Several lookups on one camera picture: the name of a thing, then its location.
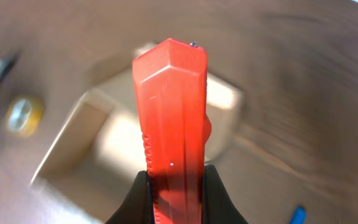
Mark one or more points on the open cardboard box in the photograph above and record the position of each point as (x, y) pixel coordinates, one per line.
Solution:
(99, 150)

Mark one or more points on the blue marker pen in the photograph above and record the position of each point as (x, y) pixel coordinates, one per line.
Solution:
(299, 215)

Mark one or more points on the yellow tape roll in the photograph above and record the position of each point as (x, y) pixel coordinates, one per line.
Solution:
(24, 115)

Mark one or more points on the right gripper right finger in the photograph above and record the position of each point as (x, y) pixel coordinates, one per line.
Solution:
(217, 207)

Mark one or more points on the red utility knife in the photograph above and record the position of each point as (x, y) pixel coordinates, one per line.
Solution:
(170, 90)

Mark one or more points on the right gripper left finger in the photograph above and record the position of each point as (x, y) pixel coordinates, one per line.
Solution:
(137, 206)

